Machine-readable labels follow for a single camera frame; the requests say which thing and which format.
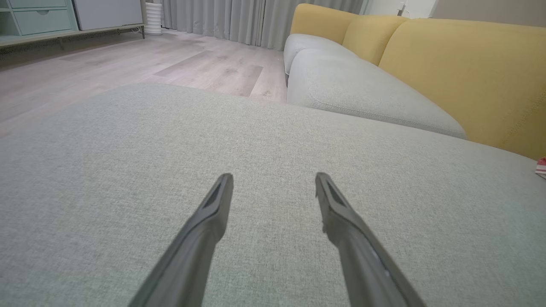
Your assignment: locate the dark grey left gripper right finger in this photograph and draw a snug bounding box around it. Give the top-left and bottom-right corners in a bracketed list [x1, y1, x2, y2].
[314, 171, 427, 307]

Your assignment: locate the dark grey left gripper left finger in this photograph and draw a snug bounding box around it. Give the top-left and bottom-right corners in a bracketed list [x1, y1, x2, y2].
[128, 173, 235, 307]

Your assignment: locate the large grey sofa chaise cushion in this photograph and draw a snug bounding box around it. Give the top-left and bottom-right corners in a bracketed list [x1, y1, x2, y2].
[0, 82, 546, 307]

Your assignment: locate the large yellow sofa back cushion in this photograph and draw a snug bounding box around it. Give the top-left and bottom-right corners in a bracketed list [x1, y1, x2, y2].
[378, 18, 546, 162]

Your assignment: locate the narrow yellow sofa back cushion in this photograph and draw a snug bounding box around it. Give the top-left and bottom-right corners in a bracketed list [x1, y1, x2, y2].
[342, 14, 411, 67]

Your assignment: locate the short grey sofa seat cushion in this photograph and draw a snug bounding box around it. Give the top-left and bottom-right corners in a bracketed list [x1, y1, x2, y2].
[282, 33, 360, 76]

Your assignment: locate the white ribbed cylinder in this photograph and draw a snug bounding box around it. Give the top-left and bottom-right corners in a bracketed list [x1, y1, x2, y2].
[145, 2, 164, 36]

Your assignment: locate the grey curtain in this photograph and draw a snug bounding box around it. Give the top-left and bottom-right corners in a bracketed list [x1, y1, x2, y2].
[159, 0, 368, 51]

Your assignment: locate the rounded yellow sofa back cushion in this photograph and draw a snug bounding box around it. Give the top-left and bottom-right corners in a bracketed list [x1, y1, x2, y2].
[290, 3, 360, 46]

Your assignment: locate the low green and grey cabinet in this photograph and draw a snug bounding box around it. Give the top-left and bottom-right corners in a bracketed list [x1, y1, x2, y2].
[0, 0, 146, 48]

